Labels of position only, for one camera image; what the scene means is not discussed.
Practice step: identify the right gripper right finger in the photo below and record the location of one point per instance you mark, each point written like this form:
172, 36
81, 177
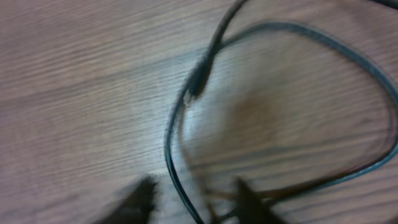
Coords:
249, 208

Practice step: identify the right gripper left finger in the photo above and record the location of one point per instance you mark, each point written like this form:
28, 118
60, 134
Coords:
137, 207

